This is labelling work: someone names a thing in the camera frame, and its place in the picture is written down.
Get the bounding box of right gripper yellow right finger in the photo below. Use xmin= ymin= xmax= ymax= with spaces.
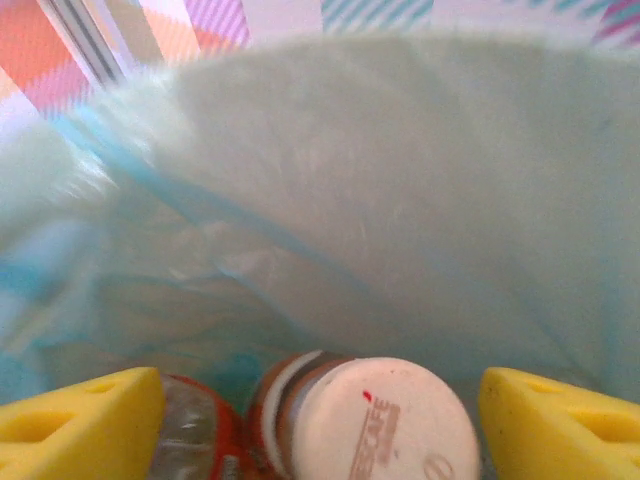
xmin=478 ymin=367 xmax=640 ymax=480

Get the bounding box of orange juice bottle yellow label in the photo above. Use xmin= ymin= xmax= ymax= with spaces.
xmin=149 ymin=372 xmax=261 ymax=480

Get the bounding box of brown label drink bottle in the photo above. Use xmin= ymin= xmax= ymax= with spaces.
xmin=244 ymin=349 xmax=484 ymax=480

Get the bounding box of teal plastic bin liner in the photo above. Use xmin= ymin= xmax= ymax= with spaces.
xmin=0 ymin=32 xmax=640 ymax=480

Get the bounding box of aluminium frame post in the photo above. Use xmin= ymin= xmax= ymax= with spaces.
xmin=37 ymin=0 xmax=129 ymax=89

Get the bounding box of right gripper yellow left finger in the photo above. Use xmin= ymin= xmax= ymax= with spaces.
xmin=0 ymin=367 xmax=167 ymax=480

